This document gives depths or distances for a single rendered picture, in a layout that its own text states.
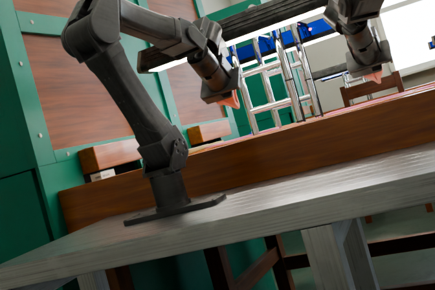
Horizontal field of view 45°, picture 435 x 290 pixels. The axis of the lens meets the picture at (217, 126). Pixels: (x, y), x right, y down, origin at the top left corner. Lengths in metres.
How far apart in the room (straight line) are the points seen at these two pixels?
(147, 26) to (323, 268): 0.58
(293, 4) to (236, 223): 0.80
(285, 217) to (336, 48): 5.79
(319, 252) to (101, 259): 0.35
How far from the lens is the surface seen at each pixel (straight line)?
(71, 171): 1.53
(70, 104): 1.62
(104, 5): 0.98
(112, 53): 0.97
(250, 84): 4.24
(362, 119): 1.10
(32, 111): 1.48
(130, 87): 0.99
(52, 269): 0.95
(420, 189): 0.74
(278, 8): 1.46
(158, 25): 1.10
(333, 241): 0.76
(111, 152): 1.58
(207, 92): 1.26
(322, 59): 6.52
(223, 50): 1.30
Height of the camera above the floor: 0.78
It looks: 1 degrees up
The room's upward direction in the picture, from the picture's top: 16 degrees counter-clockwise
